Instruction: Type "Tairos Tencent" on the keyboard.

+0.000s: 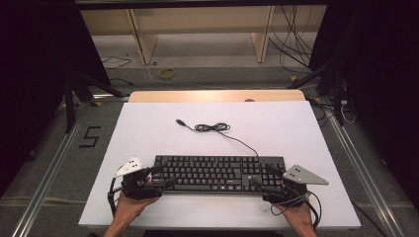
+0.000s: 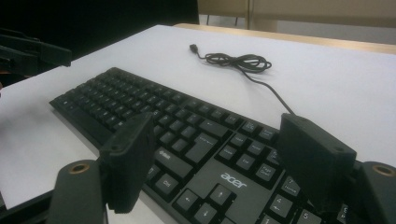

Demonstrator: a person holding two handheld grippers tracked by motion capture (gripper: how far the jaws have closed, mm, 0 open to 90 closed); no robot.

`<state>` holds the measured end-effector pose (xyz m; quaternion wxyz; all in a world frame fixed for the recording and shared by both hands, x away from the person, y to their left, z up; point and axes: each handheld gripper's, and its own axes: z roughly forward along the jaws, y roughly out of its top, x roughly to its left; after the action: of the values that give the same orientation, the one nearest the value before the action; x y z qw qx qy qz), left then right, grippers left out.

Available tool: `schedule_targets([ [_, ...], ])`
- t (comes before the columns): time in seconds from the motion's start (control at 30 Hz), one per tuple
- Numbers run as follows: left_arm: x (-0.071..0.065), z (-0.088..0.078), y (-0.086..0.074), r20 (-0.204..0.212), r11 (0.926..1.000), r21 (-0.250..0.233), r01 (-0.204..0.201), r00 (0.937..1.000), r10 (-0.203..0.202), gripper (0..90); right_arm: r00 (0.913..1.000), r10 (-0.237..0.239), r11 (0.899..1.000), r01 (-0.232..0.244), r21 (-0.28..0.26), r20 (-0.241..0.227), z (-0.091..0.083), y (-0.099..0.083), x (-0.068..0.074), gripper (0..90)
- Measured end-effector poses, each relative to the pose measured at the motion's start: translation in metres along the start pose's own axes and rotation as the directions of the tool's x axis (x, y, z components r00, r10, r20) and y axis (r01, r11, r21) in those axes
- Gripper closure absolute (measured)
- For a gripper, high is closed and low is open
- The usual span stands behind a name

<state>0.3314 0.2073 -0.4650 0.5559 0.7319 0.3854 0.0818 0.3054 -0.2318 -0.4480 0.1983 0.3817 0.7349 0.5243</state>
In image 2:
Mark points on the white board table cover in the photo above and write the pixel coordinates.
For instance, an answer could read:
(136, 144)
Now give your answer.
(327, 93)

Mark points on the black curtain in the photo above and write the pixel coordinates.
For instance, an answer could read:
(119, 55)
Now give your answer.
(93, 18)

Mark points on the black keyboard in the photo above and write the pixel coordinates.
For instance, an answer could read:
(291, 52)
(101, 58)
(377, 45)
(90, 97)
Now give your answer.
(199, 146)

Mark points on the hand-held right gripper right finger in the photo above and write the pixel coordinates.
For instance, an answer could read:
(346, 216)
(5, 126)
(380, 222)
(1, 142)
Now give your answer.
(317, 161)

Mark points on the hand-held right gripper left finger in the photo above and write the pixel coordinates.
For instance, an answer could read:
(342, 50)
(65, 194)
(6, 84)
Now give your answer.
(127, 161)

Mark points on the wooden table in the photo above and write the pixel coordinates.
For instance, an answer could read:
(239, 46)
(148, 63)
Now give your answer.
(280, 35)

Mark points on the wooden desk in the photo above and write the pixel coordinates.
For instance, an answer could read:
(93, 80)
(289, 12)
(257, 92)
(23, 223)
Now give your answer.
(311, 9)

